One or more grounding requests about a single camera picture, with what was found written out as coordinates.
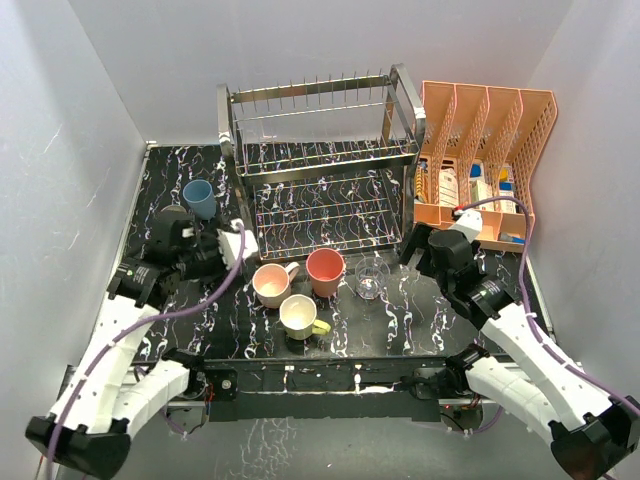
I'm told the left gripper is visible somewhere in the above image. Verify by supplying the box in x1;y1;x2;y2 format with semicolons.
175;216;249;297

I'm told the blue plastic cup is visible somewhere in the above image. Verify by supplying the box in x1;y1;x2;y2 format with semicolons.
182;179;217;221

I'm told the clear glass cup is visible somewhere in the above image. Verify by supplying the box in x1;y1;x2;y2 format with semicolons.
355;257;390;300

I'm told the pink and cream mug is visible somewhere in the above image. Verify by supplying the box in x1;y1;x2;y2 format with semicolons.
252;262;300;309

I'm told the pink plastic cup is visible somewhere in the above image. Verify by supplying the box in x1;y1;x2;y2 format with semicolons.
306;248;345;298

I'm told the yellow-green faceted mug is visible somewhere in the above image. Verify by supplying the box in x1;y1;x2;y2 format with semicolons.
279;294;332;341

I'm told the cream and brown cup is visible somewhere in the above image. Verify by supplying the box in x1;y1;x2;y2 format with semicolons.
161;205;187;214

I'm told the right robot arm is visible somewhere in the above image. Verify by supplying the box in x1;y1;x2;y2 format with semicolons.
400;223;639;479

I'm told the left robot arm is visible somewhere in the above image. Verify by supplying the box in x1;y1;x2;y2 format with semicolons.
25;206;257;479

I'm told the metal two-tier dish rack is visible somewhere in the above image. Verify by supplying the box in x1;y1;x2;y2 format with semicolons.
216;63;426;262

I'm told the white red box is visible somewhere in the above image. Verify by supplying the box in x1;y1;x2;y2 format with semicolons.
438;169;459;207

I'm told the yellow patterned box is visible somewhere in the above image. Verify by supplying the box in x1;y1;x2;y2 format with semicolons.
415;159;429;204

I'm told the white green box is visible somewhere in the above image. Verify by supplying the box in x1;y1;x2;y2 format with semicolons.
470;179;495;211

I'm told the blue small item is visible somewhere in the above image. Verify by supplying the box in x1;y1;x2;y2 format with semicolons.
499;232;526;245

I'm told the blue white box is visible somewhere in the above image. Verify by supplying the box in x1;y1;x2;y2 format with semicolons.
499;165;519;214

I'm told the orange plastic file organizer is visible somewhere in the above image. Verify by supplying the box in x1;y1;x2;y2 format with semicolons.
414;80;558;252

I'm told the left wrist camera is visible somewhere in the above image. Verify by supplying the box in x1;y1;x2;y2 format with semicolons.
217;218;259;270

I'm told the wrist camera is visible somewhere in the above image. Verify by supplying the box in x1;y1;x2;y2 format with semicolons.
449;209;483;243
217;218;259;270

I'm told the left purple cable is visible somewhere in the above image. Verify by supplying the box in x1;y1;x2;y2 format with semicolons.
47;222;247;461

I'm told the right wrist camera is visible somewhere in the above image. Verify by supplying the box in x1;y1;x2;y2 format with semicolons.
449;209;483;243

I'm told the aluminium frame rail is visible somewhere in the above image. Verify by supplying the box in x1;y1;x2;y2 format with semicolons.
34;362;619;480

